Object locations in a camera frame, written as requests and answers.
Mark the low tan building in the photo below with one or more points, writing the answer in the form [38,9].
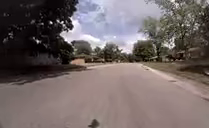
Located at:
[79,60]

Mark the robot's own part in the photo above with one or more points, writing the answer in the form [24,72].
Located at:
[94,123]

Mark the grey asphalt road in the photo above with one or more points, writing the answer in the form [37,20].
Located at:
[105,96]

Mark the grass verge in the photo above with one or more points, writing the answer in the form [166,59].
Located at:
[172,69]

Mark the group of trees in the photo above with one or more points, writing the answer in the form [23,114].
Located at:
[182,23]

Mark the row of distant trees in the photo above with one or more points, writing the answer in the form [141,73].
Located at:
[108,51]

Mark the pale concrete kerb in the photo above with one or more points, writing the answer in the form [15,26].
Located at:
[182,83]

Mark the pale bush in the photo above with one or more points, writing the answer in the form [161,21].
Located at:
[42,60]

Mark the grass lawn under trees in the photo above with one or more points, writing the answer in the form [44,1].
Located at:
[35,71]

